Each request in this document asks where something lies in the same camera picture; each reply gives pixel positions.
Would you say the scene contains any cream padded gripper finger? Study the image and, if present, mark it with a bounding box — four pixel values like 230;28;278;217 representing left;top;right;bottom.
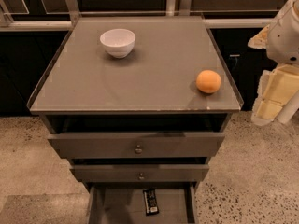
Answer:
251;63;299;126
248;25;269;49

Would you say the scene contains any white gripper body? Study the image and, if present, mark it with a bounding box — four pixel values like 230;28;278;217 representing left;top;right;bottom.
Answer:
266;0;299;64

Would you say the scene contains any black rxbar chocolate bar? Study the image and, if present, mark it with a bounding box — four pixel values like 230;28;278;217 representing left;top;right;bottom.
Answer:
143;189;159;216

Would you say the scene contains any grey drawer cabinet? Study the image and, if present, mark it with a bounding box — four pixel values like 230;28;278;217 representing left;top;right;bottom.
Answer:
26;15;244;224

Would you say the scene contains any top drawer metal knob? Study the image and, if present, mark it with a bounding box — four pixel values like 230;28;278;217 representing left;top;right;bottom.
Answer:
135;145;143;154

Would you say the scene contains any drawer metal knob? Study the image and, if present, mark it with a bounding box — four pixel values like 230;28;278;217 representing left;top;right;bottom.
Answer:
138;173;145;181
135;145;143;154

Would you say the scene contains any middle drawer metal knob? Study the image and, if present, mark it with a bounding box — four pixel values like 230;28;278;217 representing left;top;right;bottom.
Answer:
138;173;145;181

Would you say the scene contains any grey middle drawer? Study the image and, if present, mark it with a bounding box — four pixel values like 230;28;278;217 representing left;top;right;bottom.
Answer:
71;164;209;183

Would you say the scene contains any grey drawer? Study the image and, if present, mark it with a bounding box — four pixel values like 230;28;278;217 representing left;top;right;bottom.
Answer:
48;132;224;159
86;183;199;224
71;164;209;183

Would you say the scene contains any grey bottom drawer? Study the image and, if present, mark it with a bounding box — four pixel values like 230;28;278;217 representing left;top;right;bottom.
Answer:
86;183;199;224

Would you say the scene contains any grey top drawer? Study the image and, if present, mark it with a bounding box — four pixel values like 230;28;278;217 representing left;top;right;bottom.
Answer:
48;132;224;159

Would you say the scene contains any white pole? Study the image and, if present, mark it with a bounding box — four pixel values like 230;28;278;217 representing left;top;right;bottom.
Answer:
276;91;299;124

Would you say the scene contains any orange fruit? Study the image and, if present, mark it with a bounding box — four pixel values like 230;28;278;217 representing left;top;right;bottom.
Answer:
196;70;221;94

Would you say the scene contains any white ceramic bowl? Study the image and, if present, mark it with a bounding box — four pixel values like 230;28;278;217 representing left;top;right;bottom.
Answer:
100;29;136;58

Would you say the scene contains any white horizontal rail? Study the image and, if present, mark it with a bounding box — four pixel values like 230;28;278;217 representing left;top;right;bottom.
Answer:
0;18;272;32

